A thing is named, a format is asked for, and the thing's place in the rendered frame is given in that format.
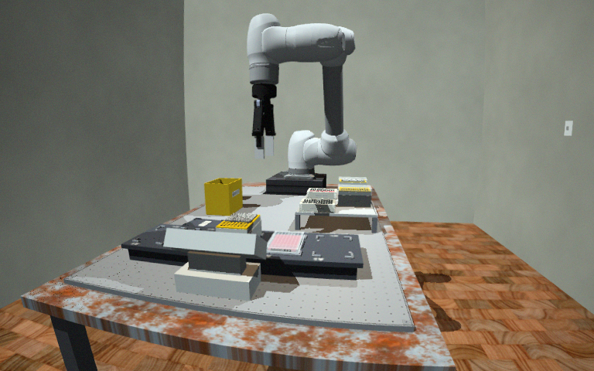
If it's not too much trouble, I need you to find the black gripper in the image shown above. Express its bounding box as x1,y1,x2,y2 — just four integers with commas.
252,83,277,159

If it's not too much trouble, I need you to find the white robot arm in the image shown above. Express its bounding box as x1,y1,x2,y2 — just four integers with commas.
247,14,357,179

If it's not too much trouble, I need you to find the dark grey rectangular pad with rg label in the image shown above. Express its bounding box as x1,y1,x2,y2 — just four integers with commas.
183,218,223,227

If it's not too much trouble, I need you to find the pink trough reservoir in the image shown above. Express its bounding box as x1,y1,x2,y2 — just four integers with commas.
306,188,337,199

